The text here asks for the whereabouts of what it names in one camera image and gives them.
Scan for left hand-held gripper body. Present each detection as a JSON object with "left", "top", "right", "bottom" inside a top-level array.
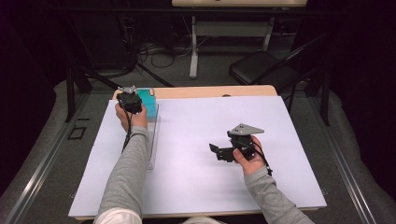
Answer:
[{"left": 116, "top": 85, "right": 144, "bottom": 115}]

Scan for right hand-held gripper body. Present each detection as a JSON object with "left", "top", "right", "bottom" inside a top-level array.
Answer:
[{"left": 217, "top": 123, "right": 265, "bottom": 163}]

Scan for clear plastic tray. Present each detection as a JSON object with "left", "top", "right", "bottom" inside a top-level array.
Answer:
[{"left": 145, "top": 102, "right": 162, "bottom": 171}]

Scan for person's left hand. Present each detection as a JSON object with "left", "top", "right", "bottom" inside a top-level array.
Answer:
[{"left": 115, "top": 102, "right": 149, "bottom": 133}]

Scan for person's right hand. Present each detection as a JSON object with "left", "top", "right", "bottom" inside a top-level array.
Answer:
[{"left": 233, "top": 134, "right": 269, "bottom": 176}]

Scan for white table mat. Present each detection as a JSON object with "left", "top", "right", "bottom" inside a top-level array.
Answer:
[{"left": 68, "top": 95, "right": 327, "bottom": 217}]

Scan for wooden table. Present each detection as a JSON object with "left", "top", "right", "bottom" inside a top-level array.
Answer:
[{"left": 74, "top": 85, "right": 321, "bottom": 221}]

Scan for black metal stand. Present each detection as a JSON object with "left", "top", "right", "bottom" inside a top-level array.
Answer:
[{"left": 64, "top": 62, "right": 175, "bottom": 123}]

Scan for dark cabinet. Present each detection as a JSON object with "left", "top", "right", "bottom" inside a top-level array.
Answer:
[{"left": 69, "top": 14, "right": 132, "bottom": 71}]

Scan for black folding chair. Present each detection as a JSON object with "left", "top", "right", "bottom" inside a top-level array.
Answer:
[{"left": 229, "top": 32, "right": 329, "bottom": 94}]

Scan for black horizontal bar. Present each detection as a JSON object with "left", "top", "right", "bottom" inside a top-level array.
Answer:
[{"left": 46, "top": 7, "right": 344, "bottom": 15}]

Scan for white-legged desk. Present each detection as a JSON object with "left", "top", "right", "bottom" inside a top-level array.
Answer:
[{"left": 171, "top": 0, "right": 307, "bottom": 79}]

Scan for dark curtain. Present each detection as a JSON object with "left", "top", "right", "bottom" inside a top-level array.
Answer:
[
  {"left": 0, "top": 0, "right": 58, "bottom": 195},
  {"left": 329, "top": 0, "right": 396, "bottom": 199}
]

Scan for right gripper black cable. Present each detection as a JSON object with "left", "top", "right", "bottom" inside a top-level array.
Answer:
[{"left": 236, "top": 139, "right": 275, "bottom": 177}]

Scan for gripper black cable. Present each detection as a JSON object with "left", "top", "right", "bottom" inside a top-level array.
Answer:
[
  {"left": 120, "top": 106, "right": 134, "bottom": 154},
  {"left": 236, "top": 139, "right": 275, "bottom": 177}
]

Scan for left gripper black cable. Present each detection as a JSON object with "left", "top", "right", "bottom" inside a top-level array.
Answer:
[{"left": 120, "top": 106, "right": 134, "bottom": 154}]

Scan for bundle of floor cables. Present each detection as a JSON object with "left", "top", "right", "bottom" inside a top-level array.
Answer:
[{"left": 124, "top": 15, "right": 194, "bottom": 71}]

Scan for metal floor rail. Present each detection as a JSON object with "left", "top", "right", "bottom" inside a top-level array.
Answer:
[
  {"left": 307, "top": 96, "right": 379, "bottom": 224},
  {"left": 4, "top": 92, "right": 92, "bottom": 224}
]

